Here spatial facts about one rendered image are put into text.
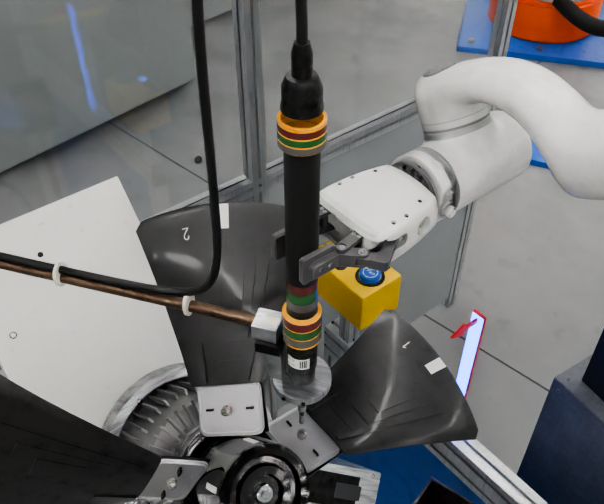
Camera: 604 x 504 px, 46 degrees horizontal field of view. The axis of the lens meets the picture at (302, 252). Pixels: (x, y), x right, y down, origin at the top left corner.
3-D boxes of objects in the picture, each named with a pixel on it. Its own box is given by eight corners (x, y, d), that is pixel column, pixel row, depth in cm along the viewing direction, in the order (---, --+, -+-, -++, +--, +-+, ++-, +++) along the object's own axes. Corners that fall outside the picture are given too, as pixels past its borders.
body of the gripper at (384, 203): (446, 239, 79) (371, 284, 74) (382, 194, 85) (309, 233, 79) (457, 184, 74) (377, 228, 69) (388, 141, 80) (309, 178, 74)
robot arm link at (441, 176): (455, 232, 80) (437, 243, 79) (400, 194, 85) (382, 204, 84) (467, 171, 75) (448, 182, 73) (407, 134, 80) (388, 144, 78)
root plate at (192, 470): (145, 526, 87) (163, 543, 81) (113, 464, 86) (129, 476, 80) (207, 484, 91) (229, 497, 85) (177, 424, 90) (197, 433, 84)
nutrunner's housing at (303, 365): (281, 402, 86) (270, 50, 55) (291, 377, 89) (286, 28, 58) (312, 410, 85) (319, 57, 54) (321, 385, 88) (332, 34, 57)
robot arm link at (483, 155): (446, 138, 75) (467, 219, 78) (526, 98, 81) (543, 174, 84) (394, 141, 82) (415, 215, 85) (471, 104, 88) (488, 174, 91)
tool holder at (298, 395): (248, 394, 84) (244, 339, 78) (267, 349, 89) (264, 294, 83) (322, 412, 82) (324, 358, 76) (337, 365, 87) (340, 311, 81)
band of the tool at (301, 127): (271, 155, 62) (270, 126, 60) (286, 128, 65) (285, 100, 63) (319, 163, 61) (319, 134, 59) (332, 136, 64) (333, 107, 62)
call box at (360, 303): (306, 289, 144) (306, 251, 137) (344, 268, 149) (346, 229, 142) (359, 337, 135) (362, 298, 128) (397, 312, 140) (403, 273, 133)
